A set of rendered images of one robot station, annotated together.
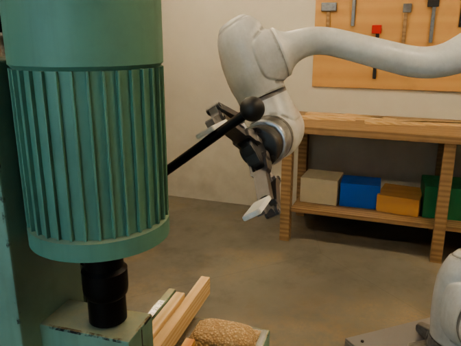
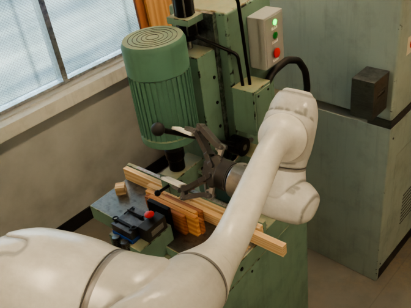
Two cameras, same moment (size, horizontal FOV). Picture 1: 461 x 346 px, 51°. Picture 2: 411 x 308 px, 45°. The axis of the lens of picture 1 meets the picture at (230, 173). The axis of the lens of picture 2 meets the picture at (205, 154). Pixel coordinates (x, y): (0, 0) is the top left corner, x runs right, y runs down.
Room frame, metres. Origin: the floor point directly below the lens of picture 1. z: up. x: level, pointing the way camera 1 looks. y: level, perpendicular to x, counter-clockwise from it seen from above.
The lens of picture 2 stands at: (1.26, -0.93, 1.98)
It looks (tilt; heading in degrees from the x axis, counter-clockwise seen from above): 34 degrees down; 117
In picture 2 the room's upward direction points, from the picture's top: 9 degrees counter-clockwise
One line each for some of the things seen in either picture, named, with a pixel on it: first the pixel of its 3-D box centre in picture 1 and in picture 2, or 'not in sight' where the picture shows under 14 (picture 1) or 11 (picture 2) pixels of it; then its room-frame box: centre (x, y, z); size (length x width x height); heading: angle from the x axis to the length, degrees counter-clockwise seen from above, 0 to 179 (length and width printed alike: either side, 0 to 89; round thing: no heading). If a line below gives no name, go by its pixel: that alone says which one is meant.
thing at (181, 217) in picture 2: not in sight; (167, 216); (0.56, 0.08, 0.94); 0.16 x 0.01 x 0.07; 163
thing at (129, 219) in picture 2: not in sight; (138, 223); (0.53, -0.02, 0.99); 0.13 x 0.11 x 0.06; 163
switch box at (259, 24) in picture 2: not in sight; (266, 38); (0.81, 0.43, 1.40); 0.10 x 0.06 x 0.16; 73
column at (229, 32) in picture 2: not in sight; (230, 102); (0.67, 0.45, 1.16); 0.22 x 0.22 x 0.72; 73
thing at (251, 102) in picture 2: not in sight; (253, 106); (0.79, 0.33, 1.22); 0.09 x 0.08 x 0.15; 73
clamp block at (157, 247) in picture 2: not in sight; (142, 239); (0.52, -0.01, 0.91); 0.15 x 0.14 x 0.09; 163
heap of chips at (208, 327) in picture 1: (223, 331); not in sight; (0.79, 0.01, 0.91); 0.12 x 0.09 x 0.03; 73
